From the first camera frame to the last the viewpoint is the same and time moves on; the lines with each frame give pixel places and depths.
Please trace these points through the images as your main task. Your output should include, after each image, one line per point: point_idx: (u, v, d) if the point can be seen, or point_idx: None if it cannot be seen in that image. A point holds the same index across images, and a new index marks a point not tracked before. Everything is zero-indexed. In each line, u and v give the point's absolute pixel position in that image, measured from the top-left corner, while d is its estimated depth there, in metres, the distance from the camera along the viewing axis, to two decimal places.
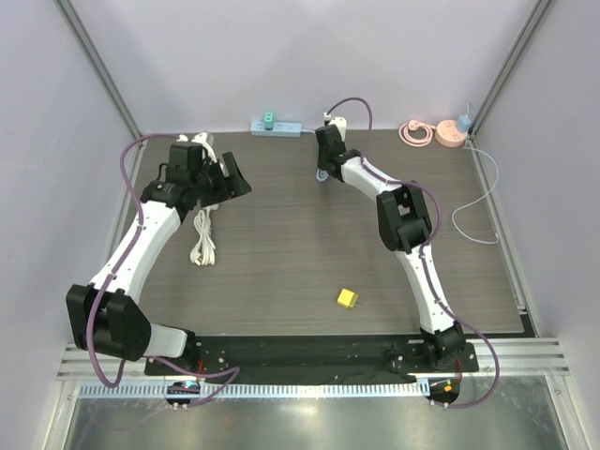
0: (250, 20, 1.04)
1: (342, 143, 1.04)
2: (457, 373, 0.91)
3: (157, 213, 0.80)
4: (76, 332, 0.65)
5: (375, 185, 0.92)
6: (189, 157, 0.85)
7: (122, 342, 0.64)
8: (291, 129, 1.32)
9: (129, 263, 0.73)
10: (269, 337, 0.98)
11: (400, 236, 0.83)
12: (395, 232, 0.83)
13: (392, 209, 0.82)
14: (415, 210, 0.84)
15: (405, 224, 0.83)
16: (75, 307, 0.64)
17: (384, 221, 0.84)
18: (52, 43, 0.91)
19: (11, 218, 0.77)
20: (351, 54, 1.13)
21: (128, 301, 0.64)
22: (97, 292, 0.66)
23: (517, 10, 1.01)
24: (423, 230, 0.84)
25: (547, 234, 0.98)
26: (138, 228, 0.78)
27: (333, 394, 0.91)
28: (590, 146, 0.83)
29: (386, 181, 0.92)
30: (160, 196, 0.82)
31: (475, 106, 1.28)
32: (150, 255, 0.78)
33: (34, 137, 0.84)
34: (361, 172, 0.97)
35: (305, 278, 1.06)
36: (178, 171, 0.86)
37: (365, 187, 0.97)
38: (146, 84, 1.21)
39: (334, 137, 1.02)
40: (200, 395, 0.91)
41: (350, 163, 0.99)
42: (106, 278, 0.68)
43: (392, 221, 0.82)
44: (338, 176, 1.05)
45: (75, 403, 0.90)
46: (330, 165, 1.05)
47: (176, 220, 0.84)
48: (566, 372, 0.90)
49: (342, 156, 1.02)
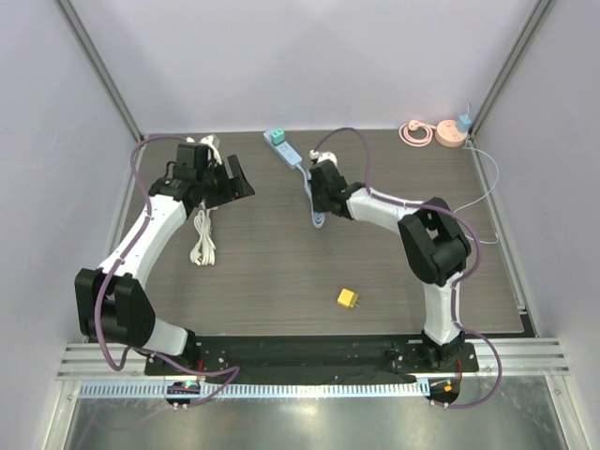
0: (250, 21, 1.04)
1: (343, 178, 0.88)
2: (457, 373, 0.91)
3: (165, 204, 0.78)
4: (82, 316, 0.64)
5: (392, 213, 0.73)
6: (197, 156, 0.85)
7: (128, 328, 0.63)
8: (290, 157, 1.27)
9: (138, 251, 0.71)
10: (269, 337, 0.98)
11: (438, 264, 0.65)
12: (430, 260, 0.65)
13: (418, 233, 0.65)
14: (445, 230, 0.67)
15: (439, 248, 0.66)
16: (82, 292, 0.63)
17: (412, 250, 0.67)
18: (52, 43, 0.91)
19: (12, 218, 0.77)
20: (351, 54, 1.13)
21: (136, 285, 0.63)
22: (104, 275, 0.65)
23: (516, 10, 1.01)
24: (461, 253, 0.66)
25: (547, 234, 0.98)
26: (147, 218, 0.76)
27: (333, 394, 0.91)
28: (590, 146, 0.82)
29: (404, 203, 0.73)
30: (167, 191, 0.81)
31: (475, 106, 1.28)
32: (157, 247, 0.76)
33: (34, 138, 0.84)
34: (371, 202, 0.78)
35: (305, 278, 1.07)
36: (185, 169, 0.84)
37: (377, 217, 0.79)
38: (146, 84, 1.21)
39: (331, 172, 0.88)
40: (200, 395, 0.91)
41: (355, 196, 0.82)
42: (114, 262, 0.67)
43: (424, 248, 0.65)
44: (347, 214, 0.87)
45: (76, 403, 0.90)
46: (336, 203, 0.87)
47: (183, 213, 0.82)
48: (567, 372, 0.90)
49: (344, 190, 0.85)
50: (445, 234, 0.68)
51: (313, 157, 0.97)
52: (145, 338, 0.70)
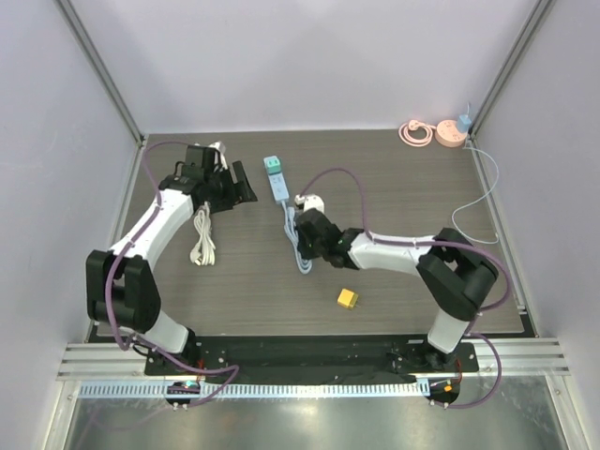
0: (250, 21, 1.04)
1: (335, 226, 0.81)
2: (458, 373, 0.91)
3: (175, 197, 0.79)
4: (90, 296, 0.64)
5: (403, 254, 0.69)
6: (206, 156, 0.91)
7: (136, 309, 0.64)
8: (278, 192, 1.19)
9: (147, 236, 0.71)
10: (269, 337, 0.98)
11: (470, 298, 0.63)
12: (461, 295, 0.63)
13: (442, 273, 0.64)
14: (467, 259, 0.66)
15: (466, 281, 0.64)
16: (93, 271, 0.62)
17: (442, 293, 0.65)
18: (52, 44, 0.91)
19: (12, 218, 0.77)
20: (351, 54, 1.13)
21: (146, 266, 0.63)
22: (113, 256, 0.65)
23: (516, 10, 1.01)
24: (489, 277, 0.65)
25: (547, 234, 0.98)
26: (157, 208, 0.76)
27: (333, 394, 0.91)
28: (590, 145, 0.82)
29: (414, 243, 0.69)
30: (177, 184, 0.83)
31: (475, 106, 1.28)
32: (165, 237, 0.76)
33: (34, 137, 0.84)
34: (377, 247, 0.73)
35: (305, 278, 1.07)
36: (194, 167, 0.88)
37: (385, 262, 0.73)
38: (147, 84, 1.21)
39: (322, 223, 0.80)
40: (199, 395, 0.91)
41: (356, 245, 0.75)
42: (126, 245, 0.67)
43: (452, 287, 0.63)
44: (352, 265, 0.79)
45: (75, 403, 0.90)
46: (337, 256, 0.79)
47: (189, 208, 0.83)
48: (567, 372, 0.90)
49: (342, 241, 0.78)
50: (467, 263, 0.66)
51: (299, 202, 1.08)
52: (150, 325, 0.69)
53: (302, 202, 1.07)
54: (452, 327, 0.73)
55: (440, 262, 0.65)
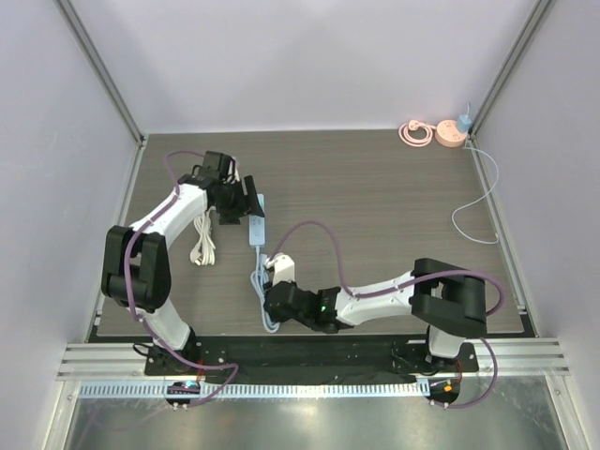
0: (250, 21, 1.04)
1: (309, 293, 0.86)
2: (457, 373, 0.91)
3: (192, 189, 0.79)
4: (105, 270, 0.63)
5: (390, 302, 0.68)
6: (222, 161, 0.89)
7: (150, 283, 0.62)
8: (255, 235, 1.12)
9: (165, 218, 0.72)
10: (269, 337, 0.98)
11: (471, 319, 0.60)
12: (462, 320, 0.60)
13: (437, 307, 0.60)
14: (452, 280, 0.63)
15: (460, 303, 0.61)
16: (111, 243, 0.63)
17: (446, 324, 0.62)
18: (52, 44, 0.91)
19: (12, 218, 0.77)
20: (350, 54, 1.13)
21: (162, 243, 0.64)
22: (132, 232, 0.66)
23: (516, 10, 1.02)
24: (479, 289, 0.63)
25: (547, 234, 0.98)
26: (174, 196, 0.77)
27: (333, 394, 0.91)
28: (590, 145, 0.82)
29: (396, 287, 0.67)
30: (194, 180, 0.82)
31: (475, 106, 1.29)
32: (180, 225, 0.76)
33: (34, 137, 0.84)
34: (363, 301, 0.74)
35: (304, 279, 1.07)
36: (210, 170, 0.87)
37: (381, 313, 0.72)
38: (146, 84, 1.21)
39: (298, 299, 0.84)
40: (200, 395, 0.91)
41: (343, 308, 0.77)
42: (144, 223, 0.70)
43: (454, 315, 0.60)
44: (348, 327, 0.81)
45: (75, 403, 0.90)
46: (329, 323, 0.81)
47: (204, 204, 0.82)
48: (566, 372, 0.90)
49: (325, 307, 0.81)
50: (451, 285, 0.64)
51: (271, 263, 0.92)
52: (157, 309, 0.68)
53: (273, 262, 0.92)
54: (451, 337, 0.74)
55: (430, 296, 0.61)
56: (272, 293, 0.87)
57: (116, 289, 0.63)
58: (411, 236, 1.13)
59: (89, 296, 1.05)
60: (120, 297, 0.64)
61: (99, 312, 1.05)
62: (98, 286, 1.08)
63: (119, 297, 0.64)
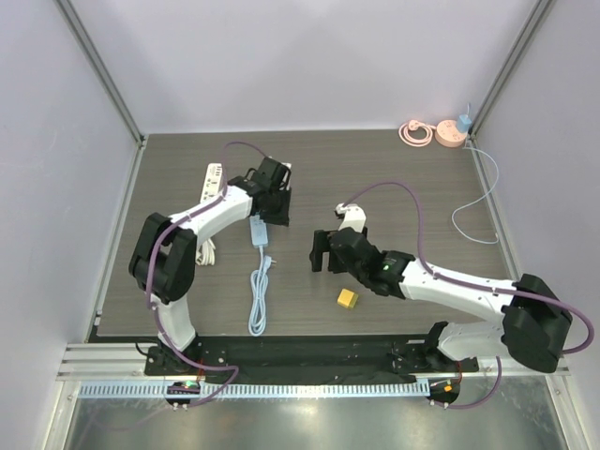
0: (250, 21, 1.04)
1: (374, 247, 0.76)
2: (458, 373, 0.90)
3: (238, 193, 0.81)
4: (135, 251, 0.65)
5: (476, 299, 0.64)
6: (277, 170, 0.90)
7: (171, 277, 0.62)
8: (258, 235, 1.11)
9: (204, 217, 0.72)
10: (269, 337, 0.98)
11: (553, 352, 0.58)
12: (545, 350, 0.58)
13: (531, 327, 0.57)
14: (547, 308, 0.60)
15: (547, 332, 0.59)
16: (147, 227, 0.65)
17: (523, 346, 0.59)
18: (52, 42, 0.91)
19: (12, 219, 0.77)
20: (350, 54, 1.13)
21: (195, 241, 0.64)
22: (170, 222, 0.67)
23: (517, 10, 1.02)
24: (565, 328, 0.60)
25: (546, 235, 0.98)
26: (219, 197, 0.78)
27: (333, 394, 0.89)
28: (590, 145, 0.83)
29: (492, 289, 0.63)
30: (244, 185, 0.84)
31: (475, 107, 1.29)
32: (216, 227, 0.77)
33: (33, 137, 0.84)
34: (439, 284, 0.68)
35: (303, 279, 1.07)
36: (263, 175, 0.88)
37: (450, 302, 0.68)
38: (146, 84, 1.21)
39: (364, 247, 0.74)
40: (199, 395, 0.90)
41: (411, 278, 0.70)
42: (184, 217, 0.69)
43: (539, 342, 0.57)
44: (397, 293, 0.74)
45: (76, 403, 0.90)
46: (382, 284, 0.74)
47: (247, 210, 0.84)
48: (566, 372, 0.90)
49: (388, 268, 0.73)
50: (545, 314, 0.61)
51: (339, 210, 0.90)
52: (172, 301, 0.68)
53: (342, 212, 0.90)
54: (481, 344, 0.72)
55: (527, 315, 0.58)
56: (337, 235, 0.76)
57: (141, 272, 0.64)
58: (412, 237, 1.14)
59: (89, 296, 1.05)
60: (142, 280, 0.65)
61: (99, 312, 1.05)
62: (98, 285, 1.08)
63: (142, 279, 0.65)
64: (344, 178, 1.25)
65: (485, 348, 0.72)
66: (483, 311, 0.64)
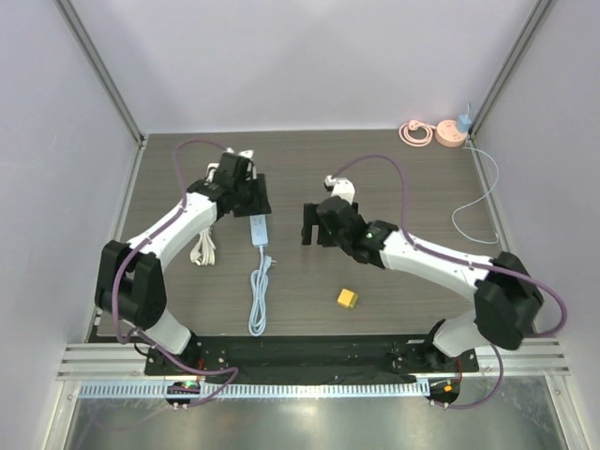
0: (250, 20, 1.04)
1: (359, 217, 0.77)
2: (458, 373, 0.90)
3: (200, 200, 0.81)
4: (98, 284, 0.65)
5: (452, 272, 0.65)
6: (238, 165, 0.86)
7: (139, 306, 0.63)
8: (257, 235, 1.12)
9: (165, 235, 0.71)
10: (268, 337, 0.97)
11: (519, 331, 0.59)
12: (512, 326, 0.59)
13: (500, 301, 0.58)
14: (519, 287, 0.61)
15: (517, 310, 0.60)
16: (106, 259, 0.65)
17: (491, 320, 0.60)
18: (52, 41, 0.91)
19: (13, 219, 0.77)
20: (350, 53, 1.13)
21: (157, 265, 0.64)
22: (129, 248, 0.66)
23: (517, 10, 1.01)
24: (536, 309, 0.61)
25: (546, 235, 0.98)
26: (181, 210, 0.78)
27: (333, 394, 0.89)
28: (590, 145, 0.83)
29: (469, 262, 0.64)
30: (205, 189, 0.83)
31: (475, 106, 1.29)
32: (181, 240, 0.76)
33: (34, 138, 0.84)
34: (417, 255, 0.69)
35: (305, 279, 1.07)
36: (224, 174, 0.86)
37: (427, 273, 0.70)
38: (146, 83, 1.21)
39: (348, 214, 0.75)
40: (200, 395, 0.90)
41: (391, 247, 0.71)
42: (142, 240, 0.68)
43: (507, 318, 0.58)
44: (376, 262, 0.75)
45: (76, 403, 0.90)
46: (362, 251, 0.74)
47: (213, 215, 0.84)
48: (566, 372, 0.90)
49: (371, 236, 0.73)
50: (517, 292, 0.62)
51: (329, 184, 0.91)
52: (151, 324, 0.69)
53: (333, 184, 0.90)
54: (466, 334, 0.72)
55: (498, 290, 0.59)
56: (322, 203, 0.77)
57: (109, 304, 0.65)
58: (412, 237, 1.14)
59: (89, 297, 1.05)
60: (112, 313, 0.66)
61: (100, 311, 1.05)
62: None
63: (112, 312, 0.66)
64: (346, 178, 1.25)
65: (471, 338, 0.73)
66: (458, 284, 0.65)
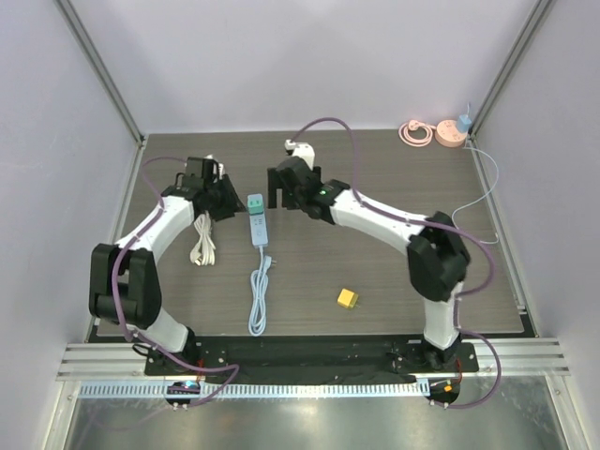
0: (249, 19, 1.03)
1: (317, 177, 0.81)
2: (458, 373, 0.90)
3: (177, 201, 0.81)
4: (92, 290, 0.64)
5: (391, 228, 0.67)
6: (206, 167, 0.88)
7: (141, 301, 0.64)
8: (258, 235, 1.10)
9: (151, 233, 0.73)
10: (269, 337, 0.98)
11: (445, 282, 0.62)
12: (437, 279, 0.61)
13: (427, 254, 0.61)
14: (449, 244, 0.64)
15: (444, 265, 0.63)
16: (97, 262, 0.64)
17: (420, 273, 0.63)
18: (52, 40, 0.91)
19: (13, 219, 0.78)
20: (349, 53, 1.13)
21: (150, 258, 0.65)
22: (119, 249, 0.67)
23: (517, 9, 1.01)
24: (463, 267, 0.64)
25: (546, 234, 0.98)
26: (160, 210, 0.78)
27: (333, 394, 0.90)
28: (590, 145, 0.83)
29: (406, 220, 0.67)
30: (178, 192, 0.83)
31: (475, 106, 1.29)
32: (165, 239, 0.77)
33: (34, 138, 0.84)
34: (364, 212, 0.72)
35: (304, 279, 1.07)
36: (193, 177, 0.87)
37: (372, 231, 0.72)
38: (146, 83, 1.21)
39: (303, 172, 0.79)
40: (200, 395, 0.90)
41: (339, 202, 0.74)
42: (131, 239, 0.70)
43: (433, 272, 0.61)
44: (327, 218, 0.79)
45: (76, 403, 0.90)
46: (314, 207, 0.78)
47: (191, 216, 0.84)
48: (566, 372, 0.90)
49: (324, 193, 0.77)
50: (447, 249, 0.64)
51: (289, 147, 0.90)
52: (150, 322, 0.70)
53: (292, 147, 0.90)
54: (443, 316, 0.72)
55: (427, 245, 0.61)
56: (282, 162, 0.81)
57: (107, 307, 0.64)
58: None
59: None
60: (111, 316, 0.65)
61: None
62: None
63: (110, 316, 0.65)
64: (346, 178, 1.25)
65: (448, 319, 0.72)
66: (397, 240, 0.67)
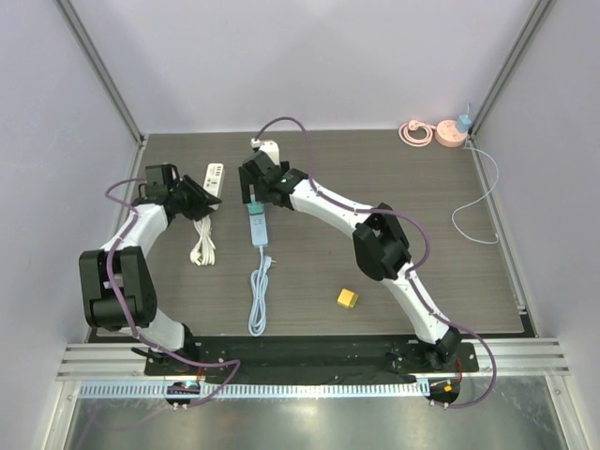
0: (249, 19, 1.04)
1: (277, 168, 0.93)
2: (457, 373, 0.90)
3: (147, 206, 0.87)
4: (87, 299, 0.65)
5: (342, 216, 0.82)
6: (165, 172, 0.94)
7: (139, 293, 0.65)
8: (258, 235, 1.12)
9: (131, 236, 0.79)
10: (269, 337, 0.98)
11: (385, 264, 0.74)
12: (378, 261, 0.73)
13: (369, 240, 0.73)
14: (390, 232, 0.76)
15: (384, 249, 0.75)
16: (88, 268, 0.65)
17: (365, 255, 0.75)
18: (51, 39, 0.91)
19: (12, 219, 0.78)
20: (349, 53, 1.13)
21: (139, 252, 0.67)
22: (105, 253, 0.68)
23: (517, 10, 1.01)
24: (403, 250, 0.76)
25: (546, 234, 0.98)
26: (135, 216, 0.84)
27: (333, 394, 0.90)
28: (590, 145, 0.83)
29: (354, 209, 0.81)
30: (145, 202, 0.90)
31: (475, 107, 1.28)
32: (144, 240, 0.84)
33: (34, 137, 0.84)
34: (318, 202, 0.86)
35: (304, 279, 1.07)
36: (156, 186, 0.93)
37: (326, 217, 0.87)
38: (146, 83, 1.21)
39: (265, 164, 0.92)
40: (200, 395, 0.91)
41: (299, 191, 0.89)
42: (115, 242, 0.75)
43: (374, 254, 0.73)
44: (288, 204, 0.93)
45: (76, 403, 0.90)
46: (277, 194, 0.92)
47: (164, 219, 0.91)
48: (566, 372, 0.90)
49: (286, 182, 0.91)
50: (389, 235, 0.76)
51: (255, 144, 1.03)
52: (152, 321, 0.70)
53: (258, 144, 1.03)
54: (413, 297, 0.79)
55: (370, 232, 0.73)
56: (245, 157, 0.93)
57: (106, 311, 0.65)
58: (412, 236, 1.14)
59: None
60: (112, 321, 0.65)
61: None
62: None
63: (111, 321, 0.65)
64: (346, 177, 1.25)
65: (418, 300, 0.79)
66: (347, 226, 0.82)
